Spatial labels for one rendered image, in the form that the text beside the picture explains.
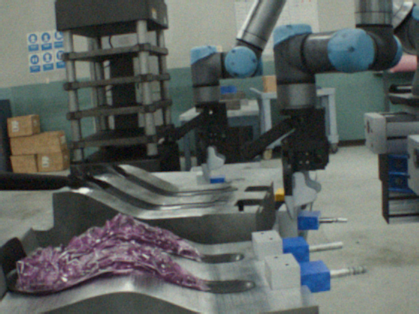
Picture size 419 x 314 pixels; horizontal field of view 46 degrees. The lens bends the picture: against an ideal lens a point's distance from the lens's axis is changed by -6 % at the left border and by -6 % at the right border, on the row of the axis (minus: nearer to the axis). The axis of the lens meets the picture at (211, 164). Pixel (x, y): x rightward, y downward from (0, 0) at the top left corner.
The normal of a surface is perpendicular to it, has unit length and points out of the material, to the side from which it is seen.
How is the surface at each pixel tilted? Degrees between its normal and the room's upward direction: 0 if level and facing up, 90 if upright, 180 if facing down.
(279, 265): 0
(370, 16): 92
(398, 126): 90
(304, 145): 90
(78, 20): 90
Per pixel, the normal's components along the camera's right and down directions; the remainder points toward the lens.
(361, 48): 0.65, 0.07
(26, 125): -0.18, 0.16
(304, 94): 0.17, 0.14
